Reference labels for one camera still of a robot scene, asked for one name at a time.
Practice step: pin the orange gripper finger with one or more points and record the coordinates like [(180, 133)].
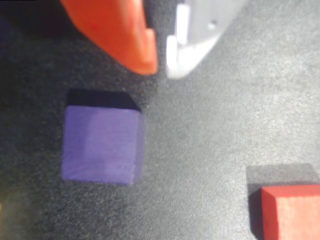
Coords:
[(120, 32)]

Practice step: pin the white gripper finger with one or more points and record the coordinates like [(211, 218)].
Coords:
[(197, 37)]

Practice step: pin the purple wooden cube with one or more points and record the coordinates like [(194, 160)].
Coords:
[(102, 145)]

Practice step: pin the red wooden cube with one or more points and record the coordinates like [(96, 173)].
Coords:
[(297, 215)]

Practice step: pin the black table mat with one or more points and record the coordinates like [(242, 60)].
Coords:
[(205, 140)]

